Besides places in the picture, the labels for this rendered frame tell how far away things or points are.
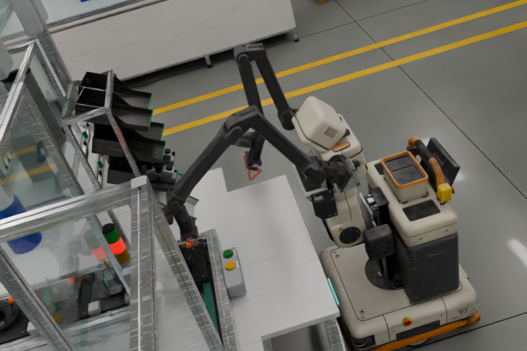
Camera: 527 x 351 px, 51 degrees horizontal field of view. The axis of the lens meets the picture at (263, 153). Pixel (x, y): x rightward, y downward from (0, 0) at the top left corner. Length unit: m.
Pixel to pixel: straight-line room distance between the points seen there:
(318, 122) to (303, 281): 0.64
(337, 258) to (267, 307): 0.97
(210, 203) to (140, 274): 1.91
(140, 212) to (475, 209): 2.97
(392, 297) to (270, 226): 0.77
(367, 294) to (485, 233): 0.98
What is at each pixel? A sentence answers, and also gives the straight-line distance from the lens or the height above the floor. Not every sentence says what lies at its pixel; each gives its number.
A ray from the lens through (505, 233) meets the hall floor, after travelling 3.60.
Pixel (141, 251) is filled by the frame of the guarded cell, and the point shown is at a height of 1.98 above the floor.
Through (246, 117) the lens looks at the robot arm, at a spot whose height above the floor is 1.57.
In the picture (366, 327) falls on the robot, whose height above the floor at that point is 0.27.
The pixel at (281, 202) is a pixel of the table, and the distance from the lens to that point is 2.63.
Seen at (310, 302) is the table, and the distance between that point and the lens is 2.20.
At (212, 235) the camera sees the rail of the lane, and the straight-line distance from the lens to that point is 2.43.
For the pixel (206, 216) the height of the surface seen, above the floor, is 0.86.
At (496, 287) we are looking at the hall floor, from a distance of 3.32.
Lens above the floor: 2.57
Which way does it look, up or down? 35 degrees down
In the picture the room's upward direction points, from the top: 16 degrees counter-clockwise
